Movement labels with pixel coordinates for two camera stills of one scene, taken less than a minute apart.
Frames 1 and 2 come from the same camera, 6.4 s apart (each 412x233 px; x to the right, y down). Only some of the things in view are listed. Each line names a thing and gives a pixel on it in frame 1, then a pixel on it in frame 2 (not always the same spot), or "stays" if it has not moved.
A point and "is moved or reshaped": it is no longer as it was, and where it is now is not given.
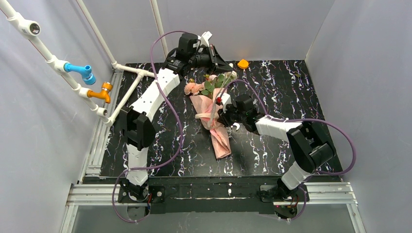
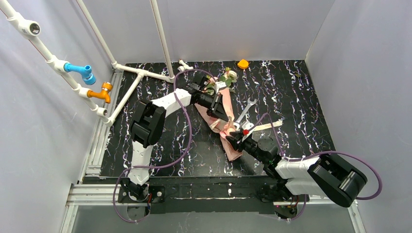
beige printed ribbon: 213,115 is moved or reshaped
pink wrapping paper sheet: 207,109 is moved or reshaped
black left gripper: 213,58 -> 213,105
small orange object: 243,64 stays
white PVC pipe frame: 32,29 stays
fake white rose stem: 209,86 stays
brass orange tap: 107,87 stays
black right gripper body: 226,116 -> 241,141
